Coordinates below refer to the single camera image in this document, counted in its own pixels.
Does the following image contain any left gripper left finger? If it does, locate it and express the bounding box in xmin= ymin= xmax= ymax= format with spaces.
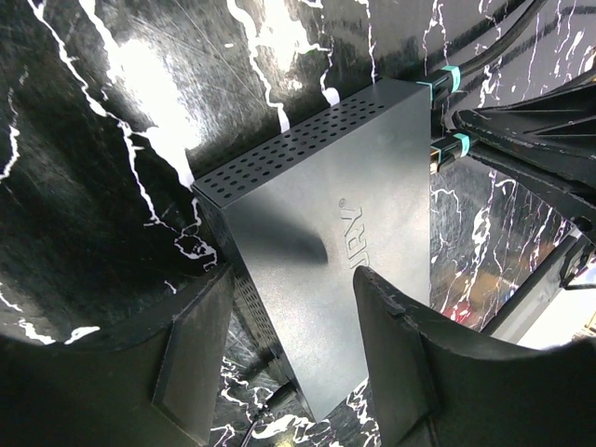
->
xmin=1 ymin=265 xmax=234 ymax=446

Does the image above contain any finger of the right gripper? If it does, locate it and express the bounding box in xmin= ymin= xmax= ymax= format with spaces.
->
xmin=453 ymin=69 xmax=595 ymax=214

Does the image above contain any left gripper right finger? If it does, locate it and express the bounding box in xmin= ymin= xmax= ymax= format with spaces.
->
xmin=353 ymin=267 xmax=595 ymax=446

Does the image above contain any teal cable plug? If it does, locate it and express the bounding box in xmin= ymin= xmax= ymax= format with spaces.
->
xmin=431 ymin=65 xmax=462 ymax=97

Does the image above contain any black network switch box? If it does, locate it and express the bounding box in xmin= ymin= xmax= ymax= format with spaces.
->
xmin=193 ymin=79 xmax=430 ymax=420

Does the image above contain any black power adapter cable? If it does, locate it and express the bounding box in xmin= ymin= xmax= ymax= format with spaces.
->
xmin=241 ymin=344 xmax=299 ymax=447

